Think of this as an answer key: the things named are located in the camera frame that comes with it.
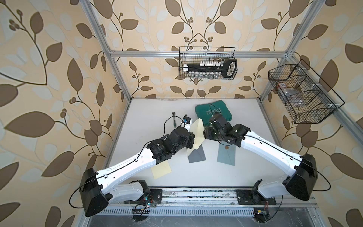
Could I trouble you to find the cream envelope brown seal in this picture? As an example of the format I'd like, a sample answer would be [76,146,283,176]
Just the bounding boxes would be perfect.
[187,118,205,156]

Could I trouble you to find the light blue-grey envelope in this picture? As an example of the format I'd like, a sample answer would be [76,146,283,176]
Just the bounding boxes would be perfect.
[217,144,236,166]

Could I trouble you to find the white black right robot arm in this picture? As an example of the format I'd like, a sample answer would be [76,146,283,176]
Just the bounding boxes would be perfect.
[203,104,321,203]

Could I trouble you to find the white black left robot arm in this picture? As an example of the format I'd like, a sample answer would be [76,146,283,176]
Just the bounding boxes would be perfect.
[76,116,195,217]

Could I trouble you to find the dark grey envelope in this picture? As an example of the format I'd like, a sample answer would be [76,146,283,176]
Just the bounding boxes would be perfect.
[188,145,206,163]

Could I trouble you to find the cream envelope green seal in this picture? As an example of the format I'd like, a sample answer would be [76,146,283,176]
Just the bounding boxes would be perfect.
[151,161,172,179]

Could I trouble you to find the green plastic tool case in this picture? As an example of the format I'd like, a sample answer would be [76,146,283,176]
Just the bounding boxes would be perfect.
[195,100,232,127]

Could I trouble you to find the black socket set holder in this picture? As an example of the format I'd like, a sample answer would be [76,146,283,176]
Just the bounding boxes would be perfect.
[181,59,238,79]

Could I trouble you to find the plastic bag in basket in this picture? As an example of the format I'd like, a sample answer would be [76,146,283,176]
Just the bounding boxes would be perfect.
[278,82,305,107]

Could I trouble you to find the left small circuit board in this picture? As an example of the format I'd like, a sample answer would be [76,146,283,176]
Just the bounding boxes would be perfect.
[132,202,151,222]

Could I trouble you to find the small circuit board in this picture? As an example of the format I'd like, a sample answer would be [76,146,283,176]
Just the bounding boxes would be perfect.
[253,208,270,223]
[132,202,151,222]

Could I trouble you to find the right small circuit board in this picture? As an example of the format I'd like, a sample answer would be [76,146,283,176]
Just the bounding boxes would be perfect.
[253,208,270,223]

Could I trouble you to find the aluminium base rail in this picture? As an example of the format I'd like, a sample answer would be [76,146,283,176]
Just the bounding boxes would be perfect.
[97,188,318,218]

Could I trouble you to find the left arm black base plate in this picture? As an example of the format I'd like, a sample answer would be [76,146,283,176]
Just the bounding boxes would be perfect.
[123,179,164,205]

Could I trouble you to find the black wire basket back wall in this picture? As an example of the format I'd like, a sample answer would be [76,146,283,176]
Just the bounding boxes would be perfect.
[178,46,238,80]

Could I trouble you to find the black wire basket wall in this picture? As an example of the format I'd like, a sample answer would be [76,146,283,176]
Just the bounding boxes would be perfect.
[178,46,238,80]
[268,59,345,124]

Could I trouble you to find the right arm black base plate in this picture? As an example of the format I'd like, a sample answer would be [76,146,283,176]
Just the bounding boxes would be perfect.
[235,179,277,206]

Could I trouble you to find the black wire basket right wall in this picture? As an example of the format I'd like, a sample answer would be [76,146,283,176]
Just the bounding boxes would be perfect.
[268,59,345,124]

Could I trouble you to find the aluminium frame back crossbar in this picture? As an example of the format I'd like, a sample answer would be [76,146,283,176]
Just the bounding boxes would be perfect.
[110,50,288,58]

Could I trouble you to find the aluminium frame post left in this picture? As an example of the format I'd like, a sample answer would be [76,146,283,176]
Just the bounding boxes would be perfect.
[79,0,132,103]

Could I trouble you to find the aluminium frame post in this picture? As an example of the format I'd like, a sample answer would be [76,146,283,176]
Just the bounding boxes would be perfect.
[258,0,327,103]
[79,0,132,103]

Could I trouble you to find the aluminium frame post right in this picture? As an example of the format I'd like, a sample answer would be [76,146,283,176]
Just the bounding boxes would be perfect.
[258,0,327,103]

